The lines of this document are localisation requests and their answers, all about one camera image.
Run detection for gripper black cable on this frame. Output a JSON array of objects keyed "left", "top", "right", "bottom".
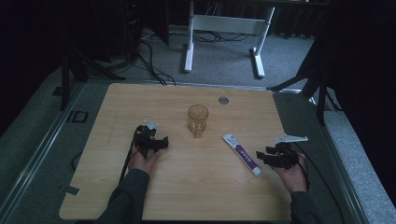
[
  {"left": 292, "top": 141, "right": 346, "bottom": 224},
  {"left": 119, "top": 130, "right": 140, "bottom": 184}
]

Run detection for dark computer tower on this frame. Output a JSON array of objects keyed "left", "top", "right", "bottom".
[{"left": 121, "top": 0, "right": 145, "bottom": 60}]

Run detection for black floor cables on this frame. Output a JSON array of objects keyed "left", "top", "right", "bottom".
[{"left": 118, "top": 40, "right": 177, "bottom": 87}]

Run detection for clear glass cup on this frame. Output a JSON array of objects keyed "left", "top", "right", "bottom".
[{"left": 187, "top": 104, "right": 209, "bottom": 138}]

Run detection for white purple toothpaste tube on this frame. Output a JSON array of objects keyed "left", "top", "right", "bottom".
[{"left": 221, "top": 133, "right": 262, "bottom": 177}]

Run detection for black metal stand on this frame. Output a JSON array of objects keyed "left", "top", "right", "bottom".
[
  {"left": 51, "top": 36, "right": 126, "bottom": 112},
  {"left": 266, "top": 46, "right": 344, "bottom": 127}
]

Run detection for grey tape piece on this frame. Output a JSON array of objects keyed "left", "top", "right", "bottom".
[{"left": 64, "top": 185, "right": 81, "bottom": 196}]

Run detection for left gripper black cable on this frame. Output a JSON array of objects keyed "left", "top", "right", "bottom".
[{"left": 119, "top": 130, "right": 140, "bottom": 184}]

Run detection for cables under white desk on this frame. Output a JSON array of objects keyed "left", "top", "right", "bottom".
[{"left": 192, "top": 29, "right": 252, "bottom": 43}]

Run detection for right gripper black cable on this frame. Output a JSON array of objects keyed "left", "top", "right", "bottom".
[{"left": 292, "top": 141, "right": 346, "bottom": 224}]

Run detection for person's left hand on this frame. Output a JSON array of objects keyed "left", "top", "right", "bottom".
[{"left": 128, "top": 145, "right": 161, "bottom": 175}]

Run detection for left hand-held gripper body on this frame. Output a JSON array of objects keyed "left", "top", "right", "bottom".
[{"left": 134, "top": 119, "right": 160, "bottom": 160}]

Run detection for person's right hand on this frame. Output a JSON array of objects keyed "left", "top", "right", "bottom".
[{"left": 272, "top": 153, "right": 309, "bottom": 194}]

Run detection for white desk frame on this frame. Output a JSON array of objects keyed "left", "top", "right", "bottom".
[{"left": 184, "top": 0, "right": 276, "bottom": 79}]

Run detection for metal floor rail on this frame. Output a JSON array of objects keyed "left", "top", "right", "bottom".
[
  {"left": 307, "top": 96, "right": 372, "bottom": 224},
  {"left": 0, "top": 81, "right": 86, "bottom": 216}
]

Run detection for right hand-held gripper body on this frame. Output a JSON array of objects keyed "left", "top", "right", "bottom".
[{"left": 270, "top": 133, "right": 309, "bottom": 171}]

